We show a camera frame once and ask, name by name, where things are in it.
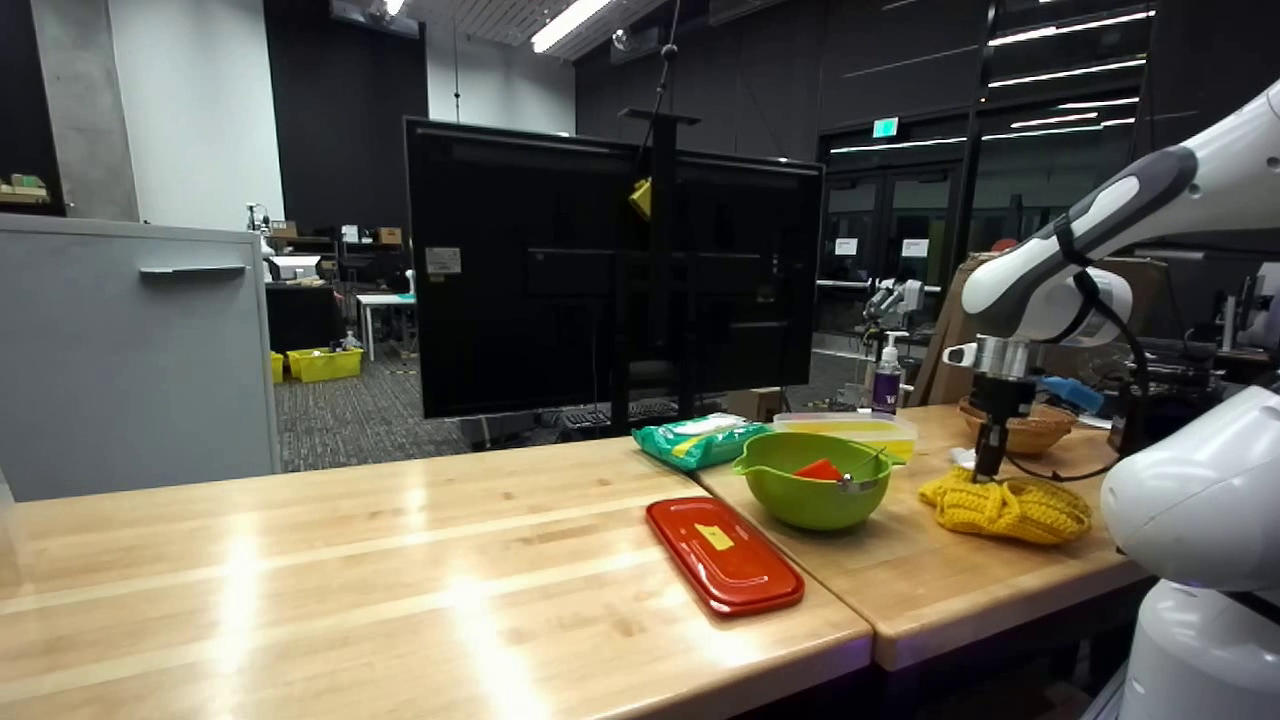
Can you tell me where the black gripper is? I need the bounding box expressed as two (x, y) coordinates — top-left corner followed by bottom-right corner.
(967, 371), (1041, 483)

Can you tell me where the black stand pole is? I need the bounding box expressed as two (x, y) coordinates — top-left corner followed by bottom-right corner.
(615, 0), (700, 431)

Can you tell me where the wicker basket bowl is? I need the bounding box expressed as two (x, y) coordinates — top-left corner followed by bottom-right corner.
(957, 394), (1081, 460)

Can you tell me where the purple soap pump bottle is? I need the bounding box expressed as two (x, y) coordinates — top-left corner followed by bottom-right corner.
(868, 329), (907, 420)

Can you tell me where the large black monitor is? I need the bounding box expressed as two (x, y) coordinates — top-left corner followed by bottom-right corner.
(399, 115), (827, 424)

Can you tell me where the yellow plastic container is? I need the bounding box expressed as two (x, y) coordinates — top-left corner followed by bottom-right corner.
(771, 408), (921, 468)

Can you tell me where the green bowl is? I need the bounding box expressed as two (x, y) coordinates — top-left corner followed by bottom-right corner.
(735, 426), (895, 534)

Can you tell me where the green wipes packet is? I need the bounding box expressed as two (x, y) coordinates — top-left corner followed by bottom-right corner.
(627, 411), (778, 477)

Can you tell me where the yellow cloth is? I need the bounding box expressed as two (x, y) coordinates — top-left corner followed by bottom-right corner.
(917, 468), (1097, 547)

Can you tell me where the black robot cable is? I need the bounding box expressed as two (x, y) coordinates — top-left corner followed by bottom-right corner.
(1052, 217), (1157, 487)

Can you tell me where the yellow floor crate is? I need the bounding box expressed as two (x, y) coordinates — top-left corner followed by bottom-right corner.
(282, 345), (368, 389)

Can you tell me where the lentil food in bowl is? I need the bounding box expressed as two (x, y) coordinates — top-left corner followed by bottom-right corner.
(793, 454), (852, 487)

